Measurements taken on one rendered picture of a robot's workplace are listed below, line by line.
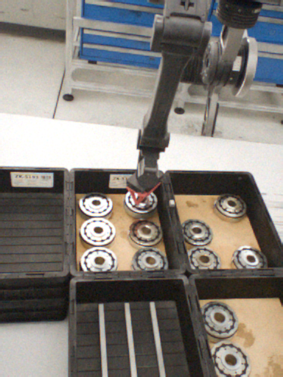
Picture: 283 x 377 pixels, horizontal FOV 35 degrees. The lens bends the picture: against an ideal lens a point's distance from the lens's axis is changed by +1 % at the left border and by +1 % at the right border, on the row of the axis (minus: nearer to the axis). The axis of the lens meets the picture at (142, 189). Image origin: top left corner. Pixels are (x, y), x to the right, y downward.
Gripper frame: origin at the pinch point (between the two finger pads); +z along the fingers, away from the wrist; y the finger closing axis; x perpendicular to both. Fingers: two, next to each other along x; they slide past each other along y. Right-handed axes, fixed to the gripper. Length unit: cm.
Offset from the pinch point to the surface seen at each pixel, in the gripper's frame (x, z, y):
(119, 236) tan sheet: -2.3, 5.6, -12.9
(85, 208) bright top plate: 11.1, 2.5, -13.6
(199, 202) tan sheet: -12.1, 6.7, 17.2
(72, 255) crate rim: -2.0, -4.4, -32.1
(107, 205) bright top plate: 7.1, 2.6, -7.9
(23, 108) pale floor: 158, 90, 82
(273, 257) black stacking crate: -41.6, 1.4, 9.6
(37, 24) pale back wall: 228, 81, 161
